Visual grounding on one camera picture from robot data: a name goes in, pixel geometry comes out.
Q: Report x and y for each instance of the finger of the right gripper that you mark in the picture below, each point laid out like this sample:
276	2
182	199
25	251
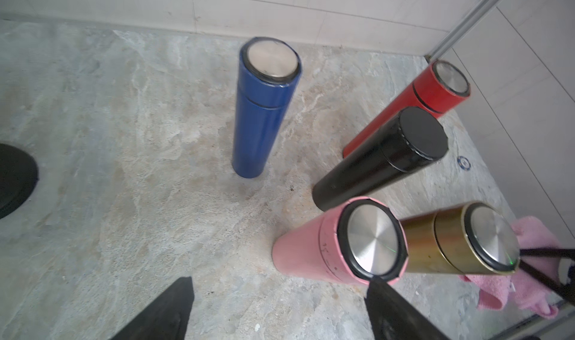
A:
549	253
564	290

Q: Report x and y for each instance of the black thermos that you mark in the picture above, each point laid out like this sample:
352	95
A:
410	141

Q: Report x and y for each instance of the red thermos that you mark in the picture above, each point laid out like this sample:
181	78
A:
437	90

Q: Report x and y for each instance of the gold thermos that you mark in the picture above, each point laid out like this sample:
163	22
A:
472	238

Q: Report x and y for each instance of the blue thermos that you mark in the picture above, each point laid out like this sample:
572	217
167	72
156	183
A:
268	74

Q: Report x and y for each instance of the pink thermos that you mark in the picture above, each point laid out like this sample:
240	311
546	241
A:
349	244

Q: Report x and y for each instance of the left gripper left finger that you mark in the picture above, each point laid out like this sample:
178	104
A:
167	317

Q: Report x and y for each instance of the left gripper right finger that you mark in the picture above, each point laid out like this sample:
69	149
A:
392	317

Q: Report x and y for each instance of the beige microphone on black stand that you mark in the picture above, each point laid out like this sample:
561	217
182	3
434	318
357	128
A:
19	176

